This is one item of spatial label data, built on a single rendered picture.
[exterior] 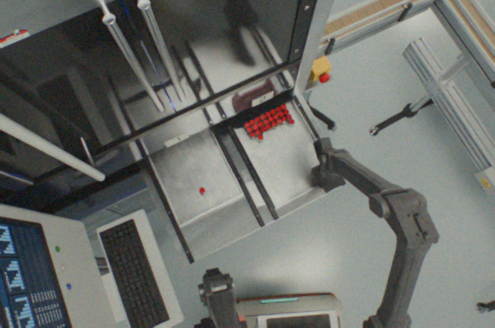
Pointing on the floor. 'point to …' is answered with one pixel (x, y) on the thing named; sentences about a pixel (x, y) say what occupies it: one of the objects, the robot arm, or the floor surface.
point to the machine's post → (319, 18)
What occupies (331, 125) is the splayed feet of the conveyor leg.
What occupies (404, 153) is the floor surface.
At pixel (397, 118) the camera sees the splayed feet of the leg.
